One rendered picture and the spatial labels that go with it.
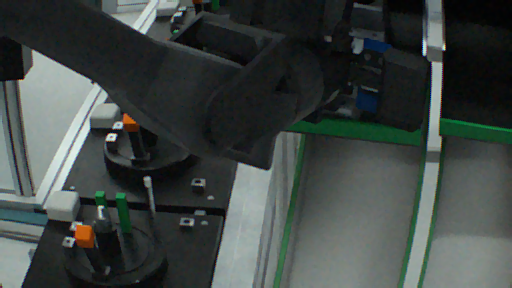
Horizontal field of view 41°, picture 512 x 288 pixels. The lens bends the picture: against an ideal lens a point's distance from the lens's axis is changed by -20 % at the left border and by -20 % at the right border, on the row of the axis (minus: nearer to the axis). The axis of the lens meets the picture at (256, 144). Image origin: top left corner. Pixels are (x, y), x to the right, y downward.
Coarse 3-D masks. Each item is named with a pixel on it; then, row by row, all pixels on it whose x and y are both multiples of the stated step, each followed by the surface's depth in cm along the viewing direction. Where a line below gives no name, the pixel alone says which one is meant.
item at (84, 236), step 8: (88, 224) 79; (80, 232) 77; (88, 232) 77; (80, 240) 77; (88, 240) 77; (88, 248) 79; (96, 248) 80; (88, 256) 80; (96, 256) 80; (96, 264) 81; (104, 264) 83
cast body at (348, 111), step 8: (360, 40) 67; (360, 48) 66; (352, 64) 65; (344, 96) 67; (352, 96) 67; (344, 104) 67; (352, 104) 67; (328, 112) 68; (336, 112) 67; (344, 112) 67; (352, 112) 67; (360, 112) 69
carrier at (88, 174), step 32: (96, 128) 118; (96, 160) 110; (128, 160) 106; (160, 160) 106; (192, 160) 108; (224, 160) 109; (128, 192) 103; (160, 192) 103; (192, 192) 103; (224, 192) 102
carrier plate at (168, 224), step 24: (144, 216) 98; (168, 216) 98; (192, 216) 98; (216, 216) 98; (48, 240) 92; (168, 240) 93; (192, 240) 93; (216, 240) 93; (48, 264) 87; (168, 264) 89; (192, 264) 89
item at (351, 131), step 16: (400, 0) 78; (416, 0) 78; (400, 16) 76; (416, 16) 76; (400, 32) 75; (416, 32) 75; (400, 48) 74; (416, 48) 74; (368, 112) 70; (288, 128) 70; (304, 128) 69; (320, 128) 68; (336, 128) 68; (352, 128) 67; (368, 128) 67; (384, 128) 66; (400, 144) 67; (416, 144) 67
